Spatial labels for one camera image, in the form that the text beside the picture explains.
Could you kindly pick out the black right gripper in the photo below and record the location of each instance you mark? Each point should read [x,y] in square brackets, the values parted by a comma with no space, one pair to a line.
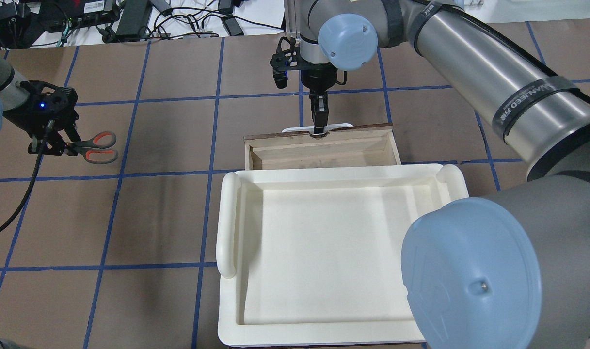
[319,77]

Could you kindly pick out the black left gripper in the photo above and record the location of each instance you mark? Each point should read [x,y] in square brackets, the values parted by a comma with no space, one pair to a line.
[27,118]

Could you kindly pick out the grey orange scissors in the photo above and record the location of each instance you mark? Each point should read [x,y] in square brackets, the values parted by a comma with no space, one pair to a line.
[98,150]

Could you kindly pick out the dark wooden drawer box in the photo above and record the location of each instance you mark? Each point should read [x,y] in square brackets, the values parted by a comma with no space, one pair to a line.
[353,146]

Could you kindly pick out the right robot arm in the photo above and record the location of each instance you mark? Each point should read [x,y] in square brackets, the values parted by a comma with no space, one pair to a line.
[510,270]

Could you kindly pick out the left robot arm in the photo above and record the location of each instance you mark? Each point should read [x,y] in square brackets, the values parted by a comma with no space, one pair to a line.
[10,97]

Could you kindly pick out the black power adapter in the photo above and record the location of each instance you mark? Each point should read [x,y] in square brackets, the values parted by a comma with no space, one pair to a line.
[133,24]

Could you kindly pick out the cream plastic tray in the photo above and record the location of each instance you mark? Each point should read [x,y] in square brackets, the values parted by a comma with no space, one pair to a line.
[311,257]

